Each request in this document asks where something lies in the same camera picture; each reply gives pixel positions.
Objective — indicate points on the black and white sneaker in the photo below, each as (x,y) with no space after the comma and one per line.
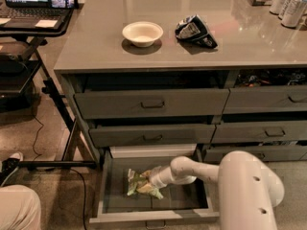
(9,166)

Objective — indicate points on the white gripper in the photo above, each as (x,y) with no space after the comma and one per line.
(157,177)

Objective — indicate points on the grey cabinet with counter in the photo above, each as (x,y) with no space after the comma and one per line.
(253,50)

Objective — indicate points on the person's khaki knee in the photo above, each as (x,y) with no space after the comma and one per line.
(20,208)

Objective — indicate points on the bottom right grey drawer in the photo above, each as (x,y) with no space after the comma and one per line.
(280,153)

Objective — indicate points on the grey drawer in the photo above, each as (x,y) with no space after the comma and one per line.
(266,99)
(151,103)
(110,136)
(280,153)
(260,132)

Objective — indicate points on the green jalapeno chip bag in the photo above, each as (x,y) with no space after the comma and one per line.
(135,180)

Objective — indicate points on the middle right grey drawer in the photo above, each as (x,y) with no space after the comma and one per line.
(260,132)

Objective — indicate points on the black smartphone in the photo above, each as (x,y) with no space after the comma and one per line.
(63,4)

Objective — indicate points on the open bottom left drawer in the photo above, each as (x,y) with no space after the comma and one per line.
(180,204)

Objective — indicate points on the top left grey drawer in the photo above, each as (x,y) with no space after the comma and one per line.
(151,103)

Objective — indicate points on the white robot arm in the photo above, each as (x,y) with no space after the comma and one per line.
(248,189)

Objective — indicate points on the black laptop stand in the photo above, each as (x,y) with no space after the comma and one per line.
(25,53)

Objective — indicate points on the black laptop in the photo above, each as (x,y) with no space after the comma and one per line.
(32,15)

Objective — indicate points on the white paper bowl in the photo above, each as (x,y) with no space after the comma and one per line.
(142,34)

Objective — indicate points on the top right grey drawer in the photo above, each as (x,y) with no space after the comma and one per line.
(266,99)

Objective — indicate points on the black crumpled chip bag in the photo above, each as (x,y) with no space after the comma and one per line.
(193,29)

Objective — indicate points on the middle left grey drawer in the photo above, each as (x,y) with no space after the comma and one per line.
(110,136)

